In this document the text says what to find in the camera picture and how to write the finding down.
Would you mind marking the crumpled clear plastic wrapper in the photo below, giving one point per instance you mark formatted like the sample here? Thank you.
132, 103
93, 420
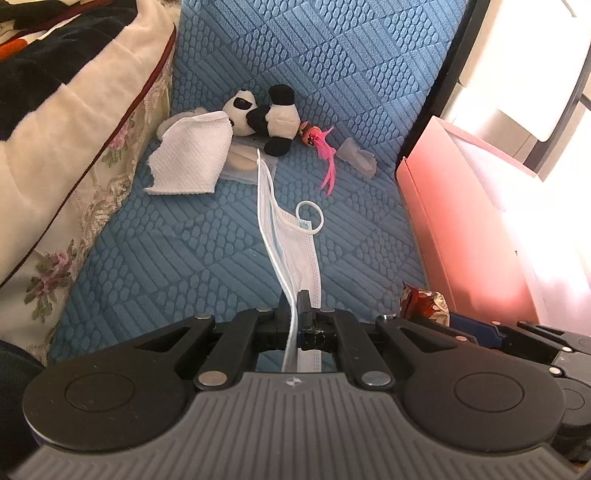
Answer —
362, 160

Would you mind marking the panda plush toy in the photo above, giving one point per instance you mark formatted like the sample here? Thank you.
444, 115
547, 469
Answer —
278, 121

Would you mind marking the packaged beige powder puff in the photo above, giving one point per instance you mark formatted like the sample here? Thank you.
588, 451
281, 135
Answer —
241, 162

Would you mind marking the beige folding chair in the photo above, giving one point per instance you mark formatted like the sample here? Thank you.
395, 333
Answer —
524, 77

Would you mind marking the pink cardboard box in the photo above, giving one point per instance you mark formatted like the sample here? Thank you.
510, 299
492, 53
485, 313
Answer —
496, 241

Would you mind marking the floral sofa cover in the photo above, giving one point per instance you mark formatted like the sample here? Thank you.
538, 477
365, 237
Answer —
34, 298

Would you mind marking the pink feather bird toy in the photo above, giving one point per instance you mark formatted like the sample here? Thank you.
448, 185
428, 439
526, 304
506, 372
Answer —
315, 137

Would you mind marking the red black white blanket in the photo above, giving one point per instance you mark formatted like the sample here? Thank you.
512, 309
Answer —
63, 100

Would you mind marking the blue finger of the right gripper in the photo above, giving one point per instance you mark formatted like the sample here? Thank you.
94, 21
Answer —
487, 335

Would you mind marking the white surgical face mask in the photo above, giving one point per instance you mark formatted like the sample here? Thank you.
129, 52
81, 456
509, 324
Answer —
290, 245

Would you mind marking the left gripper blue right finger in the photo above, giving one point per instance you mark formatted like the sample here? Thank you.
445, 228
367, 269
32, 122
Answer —
306, 321

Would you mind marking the small red doll packet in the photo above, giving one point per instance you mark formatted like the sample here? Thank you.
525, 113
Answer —
423, 303

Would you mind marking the white textured cloth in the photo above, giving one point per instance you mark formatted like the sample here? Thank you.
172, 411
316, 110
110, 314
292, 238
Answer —
191, 154

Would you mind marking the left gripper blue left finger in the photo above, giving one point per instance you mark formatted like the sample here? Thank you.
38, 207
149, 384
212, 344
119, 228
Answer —
282, 316

